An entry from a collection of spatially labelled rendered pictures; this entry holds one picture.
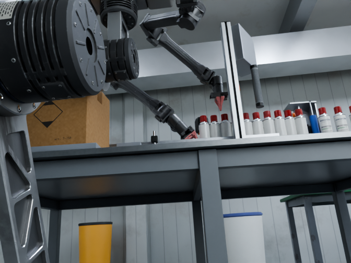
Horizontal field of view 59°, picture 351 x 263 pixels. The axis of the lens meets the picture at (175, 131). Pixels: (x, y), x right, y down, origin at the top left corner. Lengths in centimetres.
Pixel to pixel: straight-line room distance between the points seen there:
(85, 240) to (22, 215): 375
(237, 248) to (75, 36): 363
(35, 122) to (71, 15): 72
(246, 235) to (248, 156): 295
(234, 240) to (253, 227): 28
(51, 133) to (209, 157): 55
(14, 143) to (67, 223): 456
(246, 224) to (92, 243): 198
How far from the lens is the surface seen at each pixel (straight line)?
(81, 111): 113
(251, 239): 398
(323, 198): 281
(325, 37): 489
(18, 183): 67
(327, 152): 112
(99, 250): 440
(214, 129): 148
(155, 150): 99
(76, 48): 51
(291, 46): 470
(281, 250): 483
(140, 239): 472
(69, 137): 111
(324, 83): 554
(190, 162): 102
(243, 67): 154
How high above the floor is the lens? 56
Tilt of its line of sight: 18 degrees up
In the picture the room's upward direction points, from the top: 4 degrees counter-clockwise
